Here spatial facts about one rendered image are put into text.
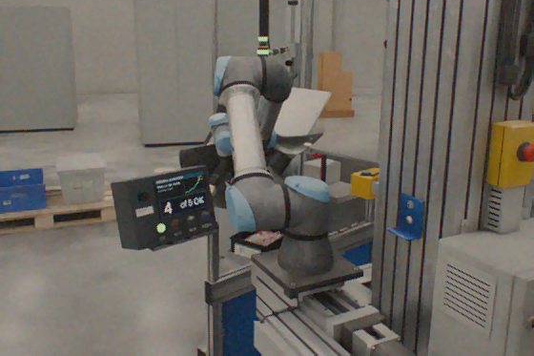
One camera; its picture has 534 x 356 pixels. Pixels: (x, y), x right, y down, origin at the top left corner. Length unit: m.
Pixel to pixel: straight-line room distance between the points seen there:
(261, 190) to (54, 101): 7.96
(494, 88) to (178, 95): 6.62
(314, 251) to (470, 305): 0.43
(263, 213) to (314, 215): 0.13
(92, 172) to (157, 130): 2.95
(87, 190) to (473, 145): 4.07
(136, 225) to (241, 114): 0.41
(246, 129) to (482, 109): 0.60
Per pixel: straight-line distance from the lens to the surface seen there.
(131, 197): 1.45
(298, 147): 2.08
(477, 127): 1.17
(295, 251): 1.39
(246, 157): 1.39
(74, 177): 4.84
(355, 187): 2.22
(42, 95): 9.18
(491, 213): 1.25
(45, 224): 4.84
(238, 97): 1.49
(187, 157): 2.44
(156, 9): 7.53
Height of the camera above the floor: 1.65
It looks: 13 degrees down
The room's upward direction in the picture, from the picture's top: 1 degrees clockwise
